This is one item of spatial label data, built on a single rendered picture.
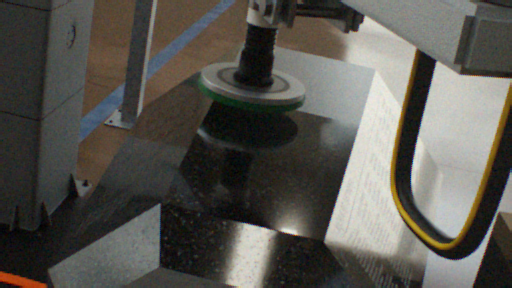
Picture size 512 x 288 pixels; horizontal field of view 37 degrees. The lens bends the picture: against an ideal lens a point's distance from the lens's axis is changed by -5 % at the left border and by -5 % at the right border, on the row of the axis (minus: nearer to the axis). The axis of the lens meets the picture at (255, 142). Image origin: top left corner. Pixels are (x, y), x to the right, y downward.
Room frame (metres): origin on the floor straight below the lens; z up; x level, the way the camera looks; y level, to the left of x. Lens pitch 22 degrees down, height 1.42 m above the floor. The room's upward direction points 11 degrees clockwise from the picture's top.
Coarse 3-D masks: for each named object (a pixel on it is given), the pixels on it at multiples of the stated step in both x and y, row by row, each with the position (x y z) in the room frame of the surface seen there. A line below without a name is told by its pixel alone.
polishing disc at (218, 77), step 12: (204, 72) 1.53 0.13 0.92; (216, 72) 1.55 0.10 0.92; (228, 72) 1.56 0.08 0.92; (276, 72) 1.62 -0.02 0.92; (204, 84) 1.49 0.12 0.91; (216, 84) 1.47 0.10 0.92; (228, 84) 1.49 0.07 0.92; (240, 84) 1.50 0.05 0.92; (276, 84) 1.54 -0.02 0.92; (288, 84) 1.56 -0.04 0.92; (300, 84) 1.57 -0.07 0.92; (228, 96) 1.45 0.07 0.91; (240, 96) 1.44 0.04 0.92; (252, 96) 1.44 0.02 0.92; (264, 96) 1.46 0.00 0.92; (276, 96) 1.47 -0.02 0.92; (288, 96) 1.48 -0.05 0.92; (300, 96) 1.51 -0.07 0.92
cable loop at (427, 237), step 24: (432, 72) 1.03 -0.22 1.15; (408, 96) 1.03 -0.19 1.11; (408, 120) 1.02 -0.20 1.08; (504, 120) 0.85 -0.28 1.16; (408, 144) 1.02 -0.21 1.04; (504, 144) 0.84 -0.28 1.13; (408, 168) 1.02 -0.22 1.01; (504, 168) 0.84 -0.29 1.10; (408, 192) 1.00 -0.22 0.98; (480, 192) 0.85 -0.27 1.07; (408, 216) 0.96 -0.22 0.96; (480, 216) 0.85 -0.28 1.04; (432, 240) 0.90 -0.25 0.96; (456, 240) 0.86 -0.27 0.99; (480, 240) 0.85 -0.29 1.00
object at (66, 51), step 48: (0, 0) 2.30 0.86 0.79; (48, 0) 2.28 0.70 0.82; (0, 48) 2.29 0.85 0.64; (48, 48) 2.29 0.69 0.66; (0, 96) 2.29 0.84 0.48; (48, 96) 2.33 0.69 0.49; (0, 144) 2.29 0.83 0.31; (48, 144) 2.36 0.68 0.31; (0, 192) 2.29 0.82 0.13; (48, 192) 2.39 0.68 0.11
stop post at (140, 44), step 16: (144, 0) 3.40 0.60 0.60; (144, 16) 3.40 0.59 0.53; (144, 32) 3.40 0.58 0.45; (144, 48) 3.40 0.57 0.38; (128, 64) 3.40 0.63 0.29; (144, 64) 3.40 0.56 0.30; (128, 80) 3.40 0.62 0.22; (144, 80) 3.45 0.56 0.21; (128, 96) 3.40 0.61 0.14; (128, 112) 3.40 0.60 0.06; (128, 128) 3.34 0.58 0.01
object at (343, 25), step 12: (264, 0) 1.32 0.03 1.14; (288, 0) 1.32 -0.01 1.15; (300, 0) 1.53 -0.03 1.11; (312, 0) 1.48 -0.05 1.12; (324, 0) 1.44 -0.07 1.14; (336, 0) 1.40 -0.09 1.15; (264, 12) 1.31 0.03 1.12; (288, 12) 1.31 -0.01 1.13; (300, 12) 1.34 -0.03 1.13; (312, 12) 1.35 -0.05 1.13; (324, 12) 1.36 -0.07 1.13; (336, 12) 1.37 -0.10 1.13; (348, 12) 1.35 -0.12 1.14; (288, 24) 1.31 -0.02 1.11; (336, 24) 1.38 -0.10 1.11; (348, 24) 1.36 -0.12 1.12
